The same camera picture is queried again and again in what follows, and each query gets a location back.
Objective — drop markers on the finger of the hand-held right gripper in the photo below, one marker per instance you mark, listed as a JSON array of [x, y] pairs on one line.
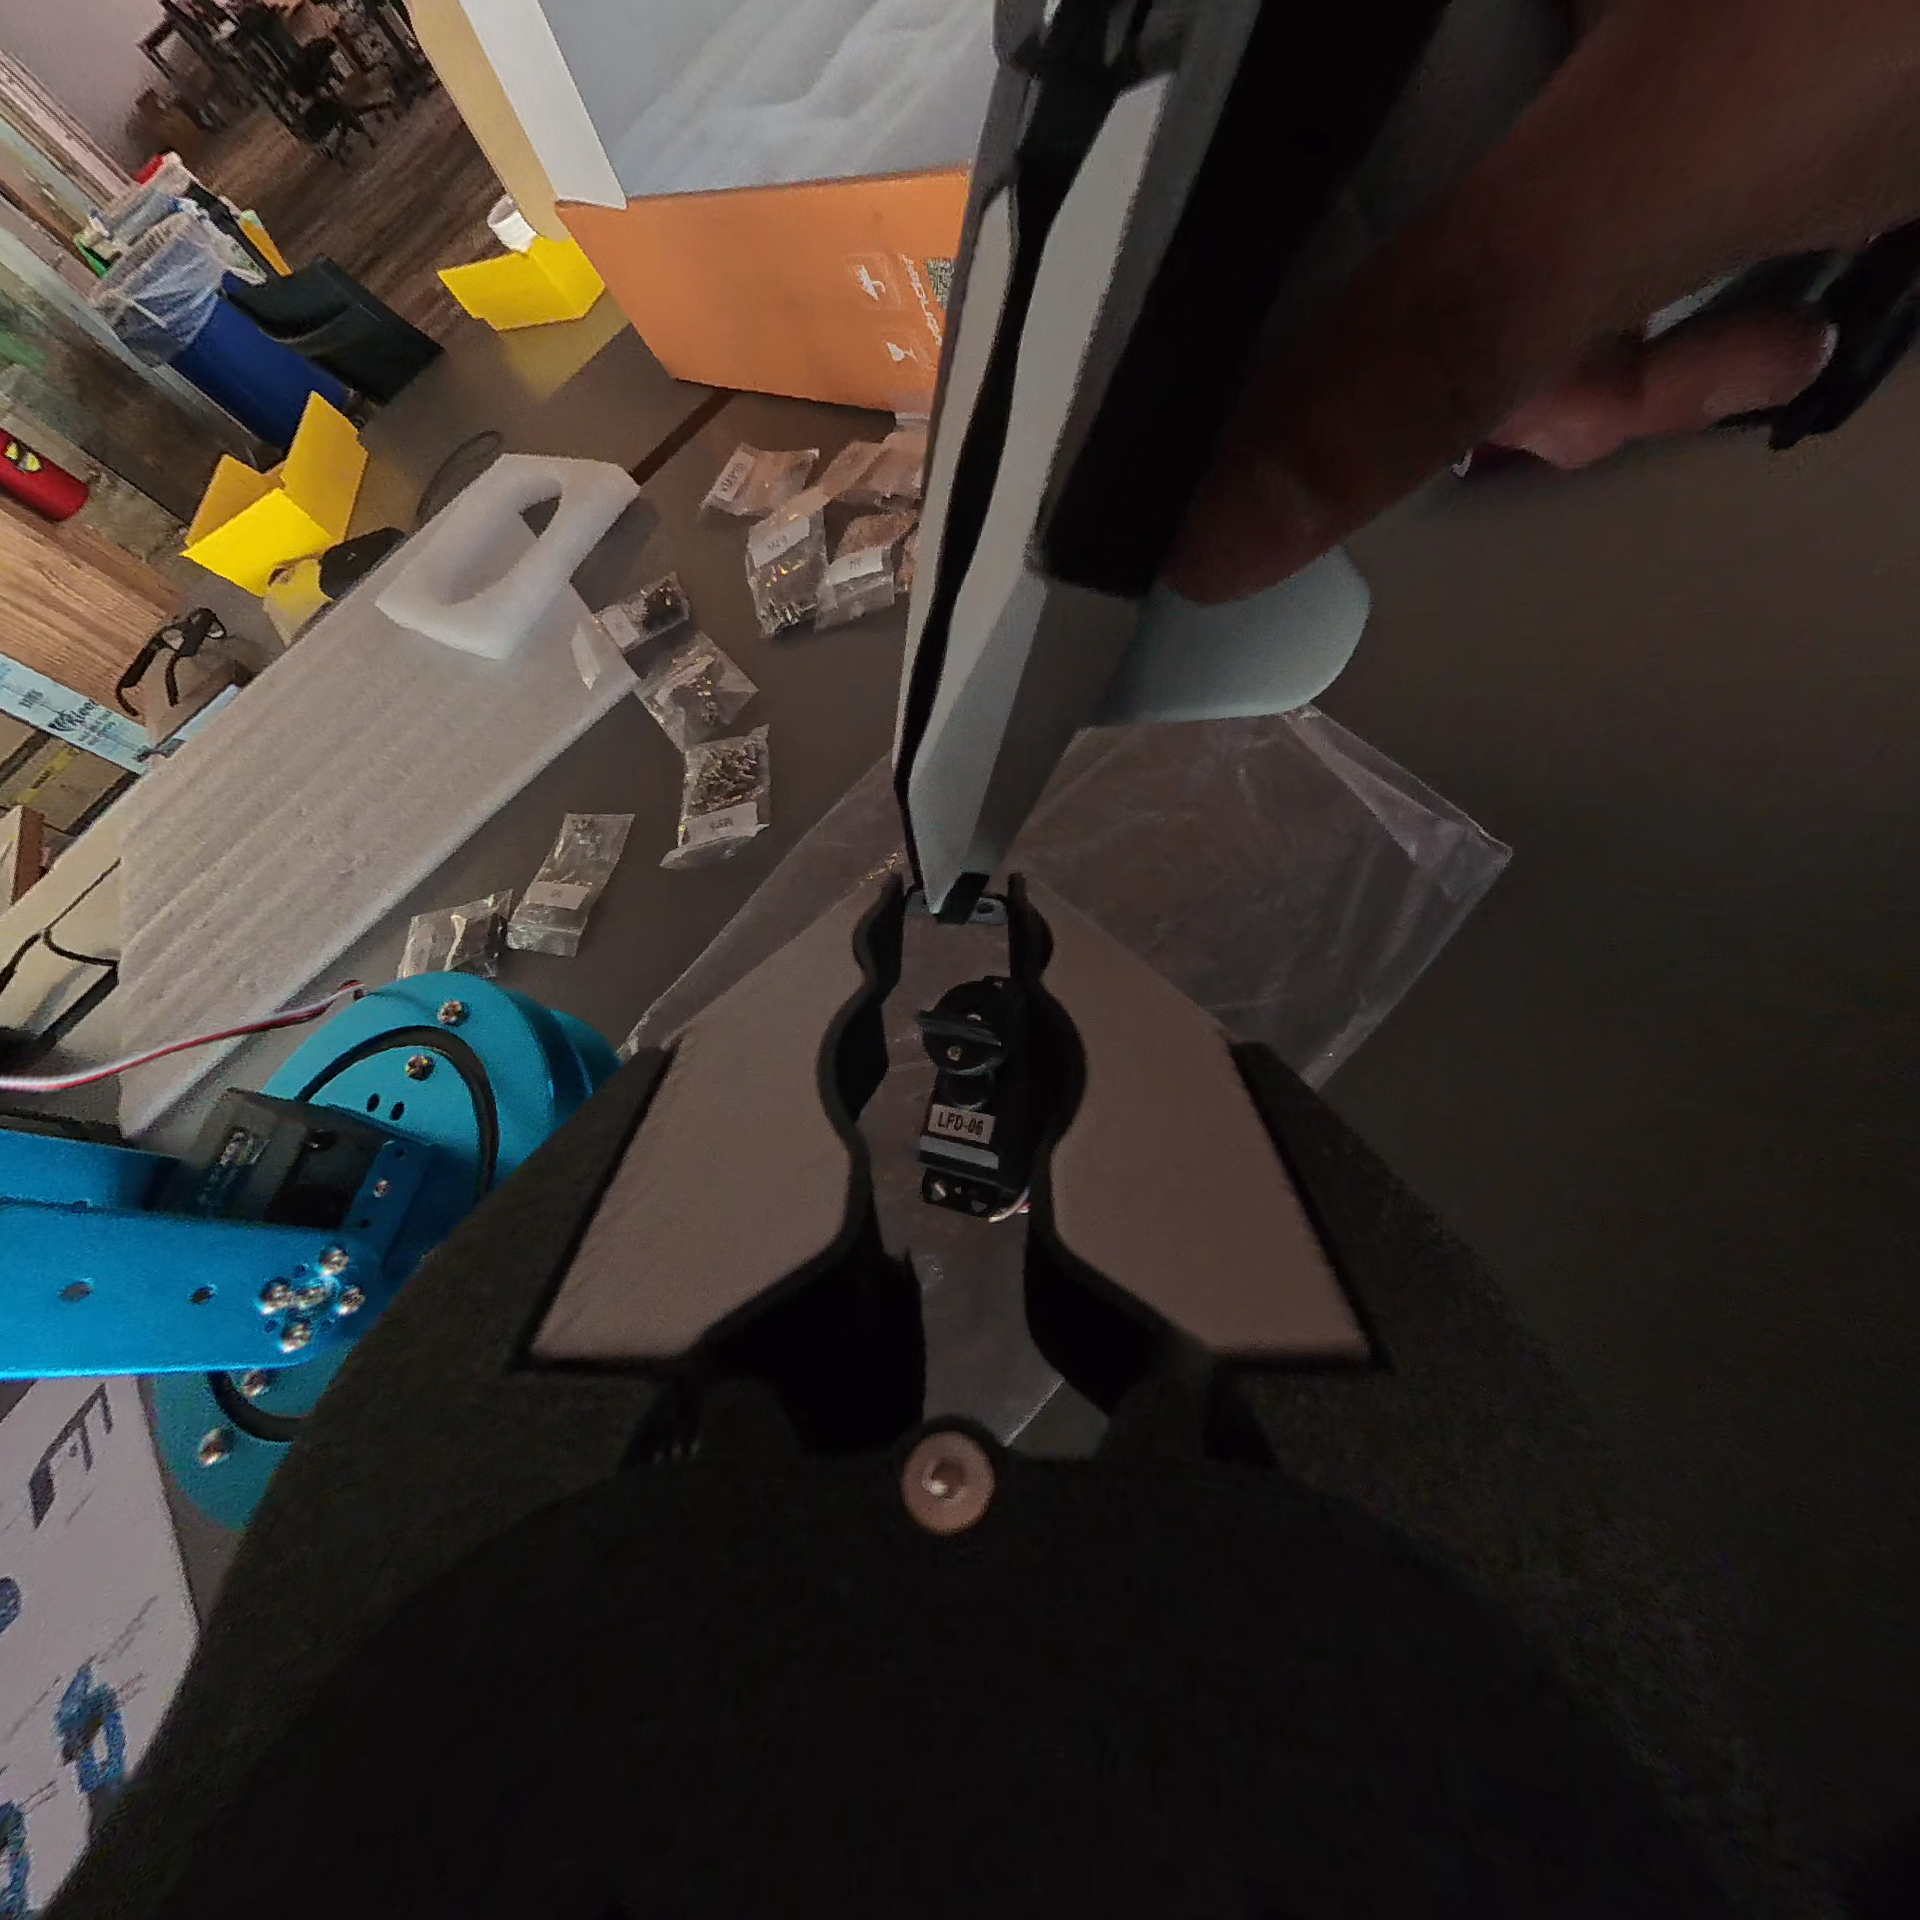
[[1004, 720], [943, 524]]

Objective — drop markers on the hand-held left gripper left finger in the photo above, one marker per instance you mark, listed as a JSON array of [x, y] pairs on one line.
[[706, 1200]]

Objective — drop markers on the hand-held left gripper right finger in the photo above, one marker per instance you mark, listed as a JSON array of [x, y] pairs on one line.
[[1186, 1200]]

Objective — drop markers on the small black servo motor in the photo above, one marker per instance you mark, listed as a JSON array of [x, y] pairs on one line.
[[968, 1095]]

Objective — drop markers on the blue toy robot arm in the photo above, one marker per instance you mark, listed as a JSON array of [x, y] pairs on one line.
[[120, 1290]]

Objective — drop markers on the wood-edged grey desk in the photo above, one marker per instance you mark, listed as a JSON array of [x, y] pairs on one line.
[[451, 421]]

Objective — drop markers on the person's right hand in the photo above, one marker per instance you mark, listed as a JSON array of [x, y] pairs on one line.
[[1501, 270]]

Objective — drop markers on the orange white cardboard box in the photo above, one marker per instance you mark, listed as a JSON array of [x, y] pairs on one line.
[[781, 285]]

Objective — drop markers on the group of small screw bags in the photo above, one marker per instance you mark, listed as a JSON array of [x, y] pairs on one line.
[[722, 780]]

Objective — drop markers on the large clear plastic bag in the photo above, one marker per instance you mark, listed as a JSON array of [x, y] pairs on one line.
[[1277, 870]]

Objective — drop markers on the small yellow box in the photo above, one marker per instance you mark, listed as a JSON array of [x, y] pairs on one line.
[[525, 285]]

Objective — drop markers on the white foam block with hole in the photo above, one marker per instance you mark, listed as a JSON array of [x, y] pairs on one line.
[[451, 600]]

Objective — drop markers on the white foam sheet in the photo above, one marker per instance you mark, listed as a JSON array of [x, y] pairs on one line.
[[330, 839]]

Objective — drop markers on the black computer mouse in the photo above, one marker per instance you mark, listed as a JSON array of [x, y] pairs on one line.
[[359, 559]]

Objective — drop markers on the black bin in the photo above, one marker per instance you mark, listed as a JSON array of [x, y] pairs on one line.
[[370, 340]]

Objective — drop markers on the large open yellow box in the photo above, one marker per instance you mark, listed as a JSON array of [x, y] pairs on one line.
[[254, 541]]

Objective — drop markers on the blue bin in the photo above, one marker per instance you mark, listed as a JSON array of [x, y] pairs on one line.
[[254, 376]]

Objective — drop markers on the printed instruction sheet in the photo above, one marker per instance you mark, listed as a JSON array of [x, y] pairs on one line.
[[90, 1576]]

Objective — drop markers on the black eyeglasses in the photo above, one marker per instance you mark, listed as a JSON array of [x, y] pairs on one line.
[[196, 629]]

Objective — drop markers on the red fire extinguisher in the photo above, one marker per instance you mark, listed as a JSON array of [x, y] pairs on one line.
[[38, 480]]

